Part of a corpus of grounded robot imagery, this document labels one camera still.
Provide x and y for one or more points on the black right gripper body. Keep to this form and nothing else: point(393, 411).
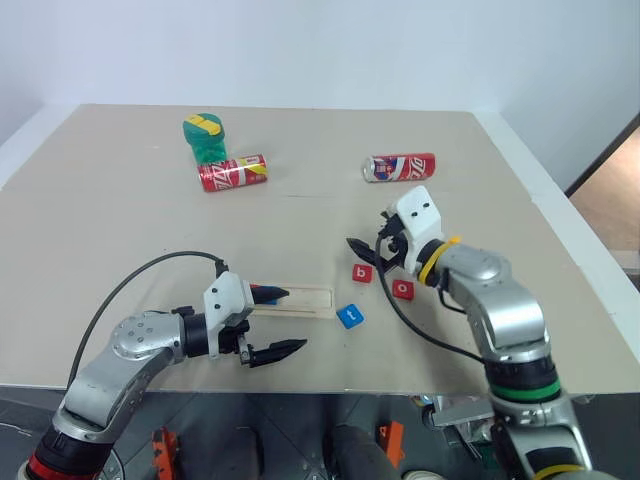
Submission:
point(397, 250)

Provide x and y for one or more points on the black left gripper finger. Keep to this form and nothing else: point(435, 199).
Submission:
point(267, 292)
point(272, 351)

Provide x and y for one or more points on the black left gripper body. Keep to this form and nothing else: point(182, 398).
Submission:
point(231, 340)

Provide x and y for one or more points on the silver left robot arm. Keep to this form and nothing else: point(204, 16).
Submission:
point(125, 350)

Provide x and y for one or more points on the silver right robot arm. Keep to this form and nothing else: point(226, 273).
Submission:
point(510, 310)

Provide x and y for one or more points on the red letter block b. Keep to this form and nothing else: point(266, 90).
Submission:
point(362, 274)

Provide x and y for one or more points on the red letter block o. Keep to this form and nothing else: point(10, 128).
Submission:
point(403, 290)

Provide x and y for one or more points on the light wooden letter tray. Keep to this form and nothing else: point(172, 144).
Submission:
point(310, 302)

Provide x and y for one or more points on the blue letter block t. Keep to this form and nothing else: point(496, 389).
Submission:
point(350, 316)

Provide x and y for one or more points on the red can with blue emblem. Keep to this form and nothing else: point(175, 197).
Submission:
point(400, 167)

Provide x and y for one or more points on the red can with yellow patch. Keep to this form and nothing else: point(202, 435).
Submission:
point(232, 174)

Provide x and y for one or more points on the orange plastic clamp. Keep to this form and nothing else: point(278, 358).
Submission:
point(392, 444)
point(166, 450)

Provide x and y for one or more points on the green bottle with yellow lid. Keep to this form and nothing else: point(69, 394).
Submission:
point(205, 137)

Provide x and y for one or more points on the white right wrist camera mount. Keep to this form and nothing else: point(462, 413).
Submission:
point(420, 215)

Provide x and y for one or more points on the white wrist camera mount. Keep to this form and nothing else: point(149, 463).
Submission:
point(227, 300)
point(420, 215)

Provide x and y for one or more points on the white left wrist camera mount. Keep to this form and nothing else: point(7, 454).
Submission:
point(227, 300)

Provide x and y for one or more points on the grey metal bracket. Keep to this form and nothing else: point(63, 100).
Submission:
point(457, 415)

